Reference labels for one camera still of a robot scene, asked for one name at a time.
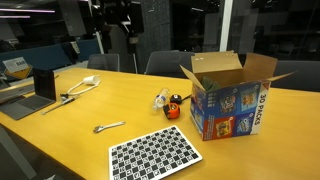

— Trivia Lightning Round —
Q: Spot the blue cardboard snack box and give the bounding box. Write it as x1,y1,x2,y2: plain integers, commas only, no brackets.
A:
179,50,296,142

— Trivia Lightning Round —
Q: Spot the small black tape measure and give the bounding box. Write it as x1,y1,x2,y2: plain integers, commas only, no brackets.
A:
170,94,182,104

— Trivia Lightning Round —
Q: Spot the orange black tape measure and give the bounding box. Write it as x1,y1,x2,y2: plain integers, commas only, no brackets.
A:
163,103,180,119

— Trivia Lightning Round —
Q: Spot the grey office chair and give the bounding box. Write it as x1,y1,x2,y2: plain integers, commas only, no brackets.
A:
145,51,195,79
87,54,120,72

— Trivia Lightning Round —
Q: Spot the black white calibration board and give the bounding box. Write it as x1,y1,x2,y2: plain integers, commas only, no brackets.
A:
109,125,203,180

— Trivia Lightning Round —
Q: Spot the white paper cup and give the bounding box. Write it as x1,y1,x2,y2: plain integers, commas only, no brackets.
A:
83,75,100,85

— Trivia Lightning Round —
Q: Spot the grey office chair left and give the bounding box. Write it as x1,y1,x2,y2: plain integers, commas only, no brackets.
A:
87,54,120,72

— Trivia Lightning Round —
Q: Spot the silver adjustable wrench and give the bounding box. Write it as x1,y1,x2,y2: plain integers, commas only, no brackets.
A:
93,121,126,133

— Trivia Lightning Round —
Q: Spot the grey laptop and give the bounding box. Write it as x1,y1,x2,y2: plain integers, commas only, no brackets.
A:
2,68,56,120

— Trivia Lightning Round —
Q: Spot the white cable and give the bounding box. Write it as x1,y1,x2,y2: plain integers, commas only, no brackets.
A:
66,79,100,97

